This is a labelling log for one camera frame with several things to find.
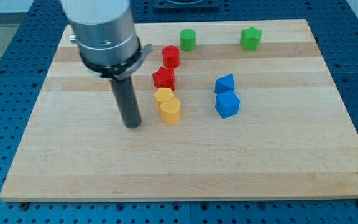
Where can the yellow heart block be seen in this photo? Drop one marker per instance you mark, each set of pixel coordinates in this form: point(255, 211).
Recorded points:
point(170, 111)

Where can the red cylinder block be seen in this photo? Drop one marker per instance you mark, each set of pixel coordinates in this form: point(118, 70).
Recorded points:
point(171, 56)

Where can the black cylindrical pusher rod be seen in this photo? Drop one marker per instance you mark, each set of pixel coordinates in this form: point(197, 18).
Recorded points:
point(125, 98)

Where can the wooden board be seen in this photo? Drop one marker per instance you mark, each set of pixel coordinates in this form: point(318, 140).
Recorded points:
point(292, 138)

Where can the red star block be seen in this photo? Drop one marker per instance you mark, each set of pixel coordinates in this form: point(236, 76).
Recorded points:
point(164, 78)

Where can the green star block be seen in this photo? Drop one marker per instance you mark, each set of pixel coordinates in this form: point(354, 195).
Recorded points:
point(250, 38)

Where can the blue triangle block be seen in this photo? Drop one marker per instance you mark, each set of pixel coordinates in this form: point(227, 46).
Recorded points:
point(224, 84)

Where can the blue cube block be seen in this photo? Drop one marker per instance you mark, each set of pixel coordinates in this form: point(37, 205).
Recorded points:
point(227, 104)

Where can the green cylinder block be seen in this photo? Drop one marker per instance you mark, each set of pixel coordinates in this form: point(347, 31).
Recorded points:
point(187, 39)

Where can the yellow hexagon block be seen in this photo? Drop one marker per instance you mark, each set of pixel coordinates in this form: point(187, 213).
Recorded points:
point(163, 95)

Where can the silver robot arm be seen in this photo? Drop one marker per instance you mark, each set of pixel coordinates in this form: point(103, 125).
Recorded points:
point(109, 47)

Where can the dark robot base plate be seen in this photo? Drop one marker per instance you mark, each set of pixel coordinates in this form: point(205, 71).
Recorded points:
point(185, 4)

